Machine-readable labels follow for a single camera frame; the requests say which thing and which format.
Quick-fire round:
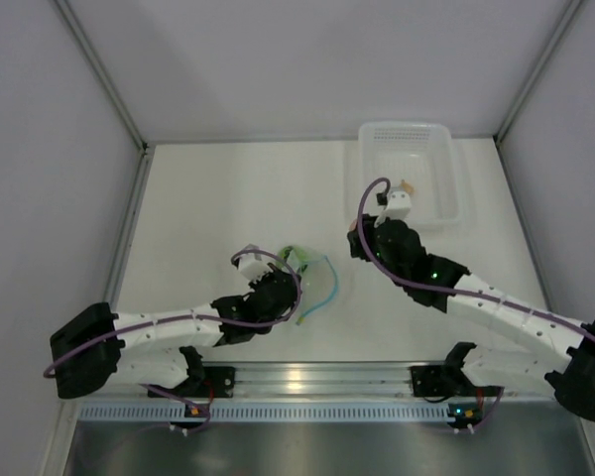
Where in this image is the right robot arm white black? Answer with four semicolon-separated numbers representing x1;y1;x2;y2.
347;214;595;422

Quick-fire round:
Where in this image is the clear zip top bag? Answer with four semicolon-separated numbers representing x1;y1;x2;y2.
296;246;339;321

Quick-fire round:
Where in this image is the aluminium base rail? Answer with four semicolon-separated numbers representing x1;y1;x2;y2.
205;361;427;402

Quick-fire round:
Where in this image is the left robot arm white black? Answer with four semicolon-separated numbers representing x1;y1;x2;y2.
45;263;301;400

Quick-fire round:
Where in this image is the white plastic basket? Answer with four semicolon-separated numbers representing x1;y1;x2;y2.
358;121;465;231

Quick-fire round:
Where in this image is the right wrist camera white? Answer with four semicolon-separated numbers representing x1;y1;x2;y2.
375;187;412;227

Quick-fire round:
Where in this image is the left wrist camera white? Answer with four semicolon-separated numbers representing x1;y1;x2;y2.
233;244;272;282

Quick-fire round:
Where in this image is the beige fake garlic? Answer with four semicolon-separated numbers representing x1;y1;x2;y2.
400;180;415;195

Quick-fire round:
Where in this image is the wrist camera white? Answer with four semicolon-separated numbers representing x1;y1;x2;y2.
375;187;412;227
233;244;272;282

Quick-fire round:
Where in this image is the green fake leaf vegetable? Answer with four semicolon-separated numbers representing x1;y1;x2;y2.
278;245;312;275

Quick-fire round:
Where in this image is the white slotted cable duct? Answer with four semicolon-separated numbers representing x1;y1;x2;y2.
78;402;474;423

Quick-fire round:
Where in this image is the left aluminium frame post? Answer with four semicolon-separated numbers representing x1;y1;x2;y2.
52;0;153;150

